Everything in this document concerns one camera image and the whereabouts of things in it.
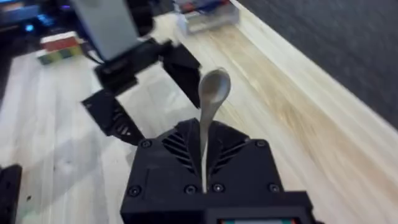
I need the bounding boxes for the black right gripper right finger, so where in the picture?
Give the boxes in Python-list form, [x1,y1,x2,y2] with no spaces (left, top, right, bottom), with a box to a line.
[205,120,284,195]

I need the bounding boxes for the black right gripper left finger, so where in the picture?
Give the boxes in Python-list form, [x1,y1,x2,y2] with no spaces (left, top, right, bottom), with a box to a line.
[123,118,205,205]

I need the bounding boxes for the grey spoon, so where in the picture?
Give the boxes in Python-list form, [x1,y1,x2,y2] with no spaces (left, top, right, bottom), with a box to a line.
[198,67,233,194]

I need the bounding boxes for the toy blocks on green board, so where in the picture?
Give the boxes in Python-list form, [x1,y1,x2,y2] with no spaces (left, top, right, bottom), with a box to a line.
[36,30,84,65]

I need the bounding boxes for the clear box with contents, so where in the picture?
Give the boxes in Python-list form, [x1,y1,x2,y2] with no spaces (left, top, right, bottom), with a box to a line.
[173,0,241,34]

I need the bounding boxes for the black rail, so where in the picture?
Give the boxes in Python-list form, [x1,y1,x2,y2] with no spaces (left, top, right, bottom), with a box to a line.
[0,164,23,224]

